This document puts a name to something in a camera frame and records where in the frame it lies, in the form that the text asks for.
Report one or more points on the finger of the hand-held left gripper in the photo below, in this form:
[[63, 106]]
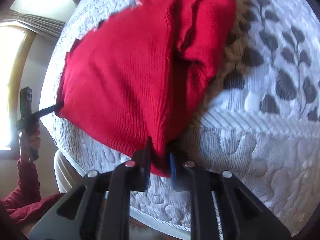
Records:
[[46, 111]]

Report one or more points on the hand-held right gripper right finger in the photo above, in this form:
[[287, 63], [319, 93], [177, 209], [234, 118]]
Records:
[[173, 170]]

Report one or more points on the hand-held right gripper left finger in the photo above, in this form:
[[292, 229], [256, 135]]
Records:
[[146, 170]]

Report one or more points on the red knitted sweater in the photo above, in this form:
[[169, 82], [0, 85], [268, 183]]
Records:
[[125, 80]]

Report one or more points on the person's left forearm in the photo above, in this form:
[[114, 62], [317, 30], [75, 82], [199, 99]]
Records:
[[27, 180]]

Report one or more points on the person's left hand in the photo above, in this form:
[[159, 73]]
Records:
[[35, 141]]

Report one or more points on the wooden-framed window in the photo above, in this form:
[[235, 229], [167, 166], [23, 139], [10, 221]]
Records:
[[12, 67]]

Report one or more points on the grey curtain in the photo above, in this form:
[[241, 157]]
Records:
[[42, 23]]

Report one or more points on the grey leaf-print bed quilt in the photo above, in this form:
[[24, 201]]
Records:
[[250, 130]]

